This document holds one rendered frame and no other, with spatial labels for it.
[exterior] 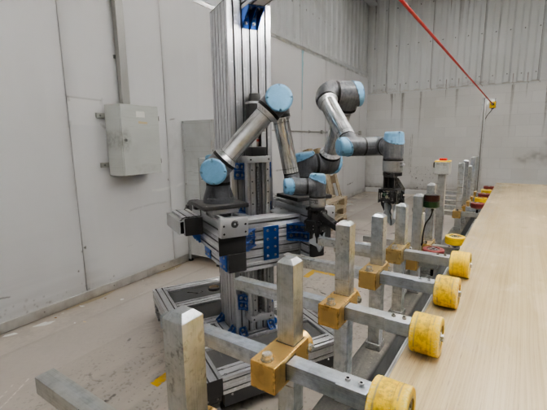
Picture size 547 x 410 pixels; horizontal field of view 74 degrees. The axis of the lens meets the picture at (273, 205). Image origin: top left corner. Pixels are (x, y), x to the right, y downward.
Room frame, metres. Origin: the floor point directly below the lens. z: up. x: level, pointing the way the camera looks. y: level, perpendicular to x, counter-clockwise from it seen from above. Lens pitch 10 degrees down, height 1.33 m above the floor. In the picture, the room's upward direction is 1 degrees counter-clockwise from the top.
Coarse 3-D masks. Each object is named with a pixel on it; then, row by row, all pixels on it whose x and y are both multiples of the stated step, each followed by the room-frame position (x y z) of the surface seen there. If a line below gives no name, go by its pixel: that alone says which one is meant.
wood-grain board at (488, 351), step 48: (528, 192) 2.86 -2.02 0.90; (480, 240) 1.51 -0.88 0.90; (528, 240) 1.50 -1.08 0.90; (480, 288) 1.00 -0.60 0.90; (528, 288) 1.00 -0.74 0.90; (480, 336) 0.74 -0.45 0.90; (528, 336) 0.74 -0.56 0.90; (432, 384) 0.58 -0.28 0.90; (480, 384) 0.58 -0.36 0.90; (528, 384) 0.58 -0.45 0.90
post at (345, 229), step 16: (336, 224) 0.82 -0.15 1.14; (352, 224) 0.82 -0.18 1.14; (336, 240) 0.82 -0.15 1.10; (352, 240) 0.82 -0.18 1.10; (336, 256) 0.82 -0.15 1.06; (352, 256) 0.82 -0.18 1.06; (336, 272) 0.82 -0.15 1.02; (352, 272) 0.82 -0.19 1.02; (336, 288) 0.82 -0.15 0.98; (352, 288) 0.83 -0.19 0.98; (336, 336) 0.82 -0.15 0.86; (336, 352) 0.82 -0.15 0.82; (336, 368) 0.82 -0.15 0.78
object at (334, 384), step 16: (160, 320) 0.74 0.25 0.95; (208, 336) 0.66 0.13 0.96; (224, 336) 0.65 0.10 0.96; (240, 336) 0.65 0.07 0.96; (224, 352) 0.64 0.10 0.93; (240, 352) 0.62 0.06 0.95; (256, 352) 0.60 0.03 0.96; (288, 368) 0.56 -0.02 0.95; (304, 368) 0.55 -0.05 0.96; (320, 368) 0.55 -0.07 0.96; (304, 384) 0.54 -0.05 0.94; (320, 384) 0.52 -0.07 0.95; (336, 384) 0.51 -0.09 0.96; (352, 384) 0.51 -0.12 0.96; (368, 384) 0.50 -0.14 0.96; (336, 400) 0.51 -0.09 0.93; (352, 400) 0.49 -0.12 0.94
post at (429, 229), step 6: (432, 186) 1.64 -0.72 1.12; (432, 192) 1.64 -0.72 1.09; (426, 210) 1.65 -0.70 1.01; (426, 216) 1.65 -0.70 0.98; (432, 216) 1.63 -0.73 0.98; (432, 222) 1.63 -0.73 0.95; (426, 228) 1.65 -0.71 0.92; (432, 228) 1.64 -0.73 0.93; (426, 234) 1.65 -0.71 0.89; (432, 234) 1.64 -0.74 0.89
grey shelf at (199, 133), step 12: (192, 120) 3.90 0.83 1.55; (204, 120) 3.81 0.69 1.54; (192, 132) 3.90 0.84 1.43; (204, 132) 3.81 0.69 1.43; (192, 144) 3.90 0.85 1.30; (204, 144) 3.81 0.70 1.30; (192, 156) 3.91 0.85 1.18; (204, 156) 3.82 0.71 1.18; (192, 168) 3.91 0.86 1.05; (192, 180) 3.92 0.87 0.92; (192, 192) 3.92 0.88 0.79; (192, 240) 3.94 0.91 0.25; (192, 252) 3.95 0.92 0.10; (204, 252) 3.85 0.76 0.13
